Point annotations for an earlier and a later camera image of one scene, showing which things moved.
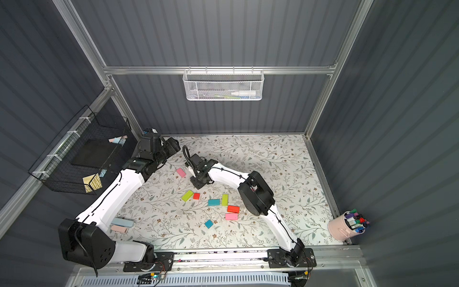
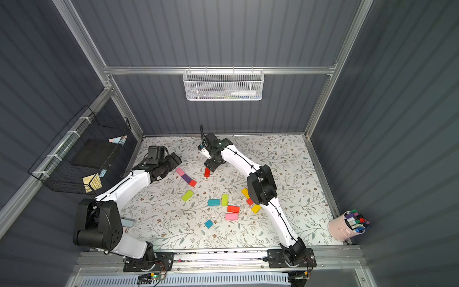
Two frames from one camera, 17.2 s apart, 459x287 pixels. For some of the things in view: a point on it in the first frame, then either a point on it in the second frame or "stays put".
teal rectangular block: [214, 202] stays put
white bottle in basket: [245, 93] stays put
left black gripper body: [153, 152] -> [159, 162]
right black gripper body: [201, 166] -> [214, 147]
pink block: [181, 172] stays put
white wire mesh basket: [223, 85] stays put
